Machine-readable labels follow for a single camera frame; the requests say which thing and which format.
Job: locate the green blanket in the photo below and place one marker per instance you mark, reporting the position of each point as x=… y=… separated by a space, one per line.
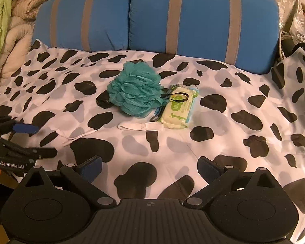
x=5 y=10

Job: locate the teal bath loofah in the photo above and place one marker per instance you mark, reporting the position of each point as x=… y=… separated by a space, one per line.
x=137 y=89

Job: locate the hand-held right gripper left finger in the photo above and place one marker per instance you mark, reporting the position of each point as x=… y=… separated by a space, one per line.
x=91 y=169

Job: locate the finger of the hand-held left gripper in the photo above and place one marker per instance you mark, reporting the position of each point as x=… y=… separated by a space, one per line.
x=42 y=153
x=25 y=128

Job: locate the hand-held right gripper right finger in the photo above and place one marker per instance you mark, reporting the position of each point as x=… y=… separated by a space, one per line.
x=208 y=169

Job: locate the cow print bedsheet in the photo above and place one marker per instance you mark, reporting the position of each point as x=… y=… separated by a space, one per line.
x=218 y=137

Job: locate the cow print bag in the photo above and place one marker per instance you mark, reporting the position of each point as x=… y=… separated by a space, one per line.
x=292 y=66

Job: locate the green wet wipes packet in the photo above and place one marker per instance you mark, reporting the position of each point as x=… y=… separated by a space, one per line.
x=178 y=113

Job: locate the black elastic band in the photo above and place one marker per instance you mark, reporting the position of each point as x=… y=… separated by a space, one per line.
x=166 y=97

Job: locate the clear plastic bag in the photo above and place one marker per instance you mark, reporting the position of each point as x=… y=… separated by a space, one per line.
x=289 y=2

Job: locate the blue striped pillow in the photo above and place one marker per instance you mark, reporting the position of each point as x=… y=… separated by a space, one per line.
x=104 y=25
x=200 y=25

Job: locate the beige quilt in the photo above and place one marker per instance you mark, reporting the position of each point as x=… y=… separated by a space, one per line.
x=15 y=43

